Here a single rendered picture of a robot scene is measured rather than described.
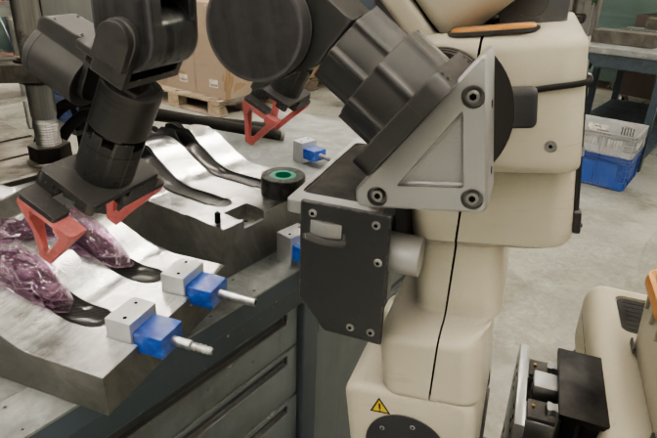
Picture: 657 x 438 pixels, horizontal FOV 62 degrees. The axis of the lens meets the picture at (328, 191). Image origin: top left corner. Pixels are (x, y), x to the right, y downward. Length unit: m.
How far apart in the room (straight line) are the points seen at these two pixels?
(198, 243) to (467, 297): 0.46
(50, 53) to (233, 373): 0.65
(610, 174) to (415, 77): 3.51
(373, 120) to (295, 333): 0.78
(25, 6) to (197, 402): 0.95
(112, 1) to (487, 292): 0.47
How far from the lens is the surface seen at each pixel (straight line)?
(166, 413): 0.94
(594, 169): 3.88
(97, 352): 0.71
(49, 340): 0.74
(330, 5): 0.40
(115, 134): 0.53
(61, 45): 0.56
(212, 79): 4.89
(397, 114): 0.36
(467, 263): 0.63
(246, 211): 0.96
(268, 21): 0.40
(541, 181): 0.57
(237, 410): 1.08
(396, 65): 0.38
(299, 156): 1.39
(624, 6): 7.13
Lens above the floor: 1.28
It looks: 23 degrees down
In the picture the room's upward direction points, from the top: 2 degrees clockwise
